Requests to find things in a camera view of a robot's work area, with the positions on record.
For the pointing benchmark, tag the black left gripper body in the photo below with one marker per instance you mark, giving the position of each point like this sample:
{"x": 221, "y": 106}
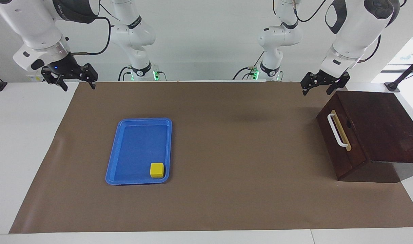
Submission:
{"x": 327, "y": 78}

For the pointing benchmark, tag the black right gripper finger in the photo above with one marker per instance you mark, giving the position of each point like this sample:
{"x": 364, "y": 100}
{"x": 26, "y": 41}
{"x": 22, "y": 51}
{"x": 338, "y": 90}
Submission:
{"x": 91, "y": 73}
{"x": 54, "y": 76}

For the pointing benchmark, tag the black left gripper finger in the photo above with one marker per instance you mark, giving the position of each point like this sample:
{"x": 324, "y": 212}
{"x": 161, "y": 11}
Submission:
{"x": 340, "y": 83}
{"x": 309, "y": 80}

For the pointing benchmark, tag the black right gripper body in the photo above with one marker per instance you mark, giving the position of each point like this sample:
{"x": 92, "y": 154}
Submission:
{"x": 65, "y": 69}

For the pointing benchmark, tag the yellow block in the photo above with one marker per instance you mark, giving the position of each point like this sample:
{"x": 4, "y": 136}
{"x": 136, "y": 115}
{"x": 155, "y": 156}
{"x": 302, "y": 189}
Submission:
{"x": 157, "y": 169}

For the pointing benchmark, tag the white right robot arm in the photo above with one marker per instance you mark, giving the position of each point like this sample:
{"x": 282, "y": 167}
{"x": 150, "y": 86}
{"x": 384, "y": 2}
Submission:
{"x": 37, "y": 27}

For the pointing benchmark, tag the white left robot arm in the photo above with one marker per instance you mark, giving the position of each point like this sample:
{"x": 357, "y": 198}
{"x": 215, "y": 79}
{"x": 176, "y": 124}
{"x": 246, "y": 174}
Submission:
{"x": 355, "y": 27}

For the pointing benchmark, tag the dark wooden drawer cabinet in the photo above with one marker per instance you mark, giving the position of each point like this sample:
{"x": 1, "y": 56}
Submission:
{"x": 379, "y": 118}

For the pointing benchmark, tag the blue plastic tray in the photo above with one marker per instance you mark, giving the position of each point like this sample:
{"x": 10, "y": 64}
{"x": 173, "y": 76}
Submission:
{"x": 135, "y": 145}

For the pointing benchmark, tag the brown paper table mat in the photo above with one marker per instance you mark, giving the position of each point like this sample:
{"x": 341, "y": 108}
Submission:
{"x": 227, "y": 152}

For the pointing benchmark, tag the white wall socket box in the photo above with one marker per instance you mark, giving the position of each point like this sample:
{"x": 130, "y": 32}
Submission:
{"x": 33, "y": 78}

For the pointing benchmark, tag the black camera stand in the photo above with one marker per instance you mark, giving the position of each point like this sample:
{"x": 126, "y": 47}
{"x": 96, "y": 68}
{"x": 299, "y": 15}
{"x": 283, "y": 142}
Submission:
{"x": 405, "y": 73}

